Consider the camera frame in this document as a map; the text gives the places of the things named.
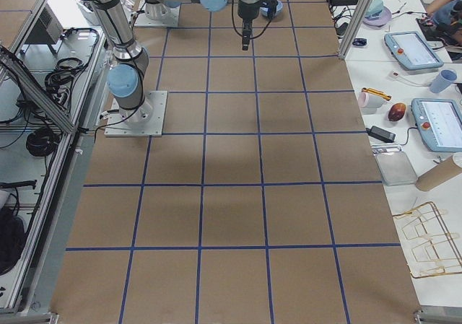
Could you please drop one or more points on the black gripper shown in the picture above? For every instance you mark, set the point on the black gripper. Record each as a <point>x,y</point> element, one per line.
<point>245,11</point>

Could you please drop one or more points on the blue bowl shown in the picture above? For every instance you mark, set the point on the blue bowl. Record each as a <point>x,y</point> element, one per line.
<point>279,8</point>

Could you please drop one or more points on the purple plate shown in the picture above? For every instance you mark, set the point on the purple plate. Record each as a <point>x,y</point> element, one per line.
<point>383,19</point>

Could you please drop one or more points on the far teach pendant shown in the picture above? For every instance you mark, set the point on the far teach pendant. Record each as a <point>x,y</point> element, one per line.
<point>412,51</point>

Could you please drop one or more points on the teach pendant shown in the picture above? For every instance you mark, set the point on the teach pendant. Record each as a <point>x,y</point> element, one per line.
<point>412,51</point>
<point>439,123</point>

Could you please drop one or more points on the black power adapter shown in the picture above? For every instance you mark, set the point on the black power adapter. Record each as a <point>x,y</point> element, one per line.
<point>381,134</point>

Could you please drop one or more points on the red mango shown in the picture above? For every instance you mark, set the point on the red mango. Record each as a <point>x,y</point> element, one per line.
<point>397,112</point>

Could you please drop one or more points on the light blue cup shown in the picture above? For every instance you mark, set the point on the light blue cup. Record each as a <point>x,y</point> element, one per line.
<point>443,80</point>

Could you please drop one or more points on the near teach pendant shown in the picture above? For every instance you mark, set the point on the near teach pendant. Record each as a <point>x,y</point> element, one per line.
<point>439,123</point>

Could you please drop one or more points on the cardboard tube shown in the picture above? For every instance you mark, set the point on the cardboard tube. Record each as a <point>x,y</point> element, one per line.
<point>444,171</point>

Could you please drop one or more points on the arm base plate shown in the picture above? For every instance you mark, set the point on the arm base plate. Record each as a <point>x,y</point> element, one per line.
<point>157,15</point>
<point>146,121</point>

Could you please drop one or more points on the aluminium frame post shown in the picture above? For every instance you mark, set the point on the aluminium frame post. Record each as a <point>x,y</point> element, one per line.
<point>351,31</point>

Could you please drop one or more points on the gold wire rack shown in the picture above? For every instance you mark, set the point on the gold wire rack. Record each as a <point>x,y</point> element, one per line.
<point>430,248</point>

